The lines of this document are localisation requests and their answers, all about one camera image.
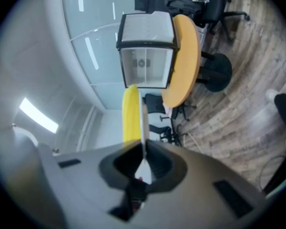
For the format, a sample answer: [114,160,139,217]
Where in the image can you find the thin black floor cable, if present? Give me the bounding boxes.
[256,151,286,192]

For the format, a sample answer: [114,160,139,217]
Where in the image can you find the white floor cable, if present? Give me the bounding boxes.
[180,132,207,154]

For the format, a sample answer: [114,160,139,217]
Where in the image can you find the round wooden table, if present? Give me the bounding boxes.
[160,14,233,109]

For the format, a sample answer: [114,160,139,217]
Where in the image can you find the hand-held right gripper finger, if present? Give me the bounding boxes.
[134,91,153,185]

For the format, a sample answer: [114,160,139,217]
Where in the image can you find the black white mini fridge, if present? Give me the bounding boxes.
[116,11,181,90]

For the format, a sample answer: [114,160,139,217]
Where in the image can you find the ceiling light panel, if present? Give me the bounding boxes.
[19,97,60,133]

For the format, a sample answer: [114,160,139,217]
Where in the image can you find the black backpack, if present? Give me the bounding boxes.
[165,0,207,20]

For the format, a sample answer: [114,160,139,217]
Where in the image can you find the person's white shoe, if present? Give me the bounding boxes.
[265,89,280,103]

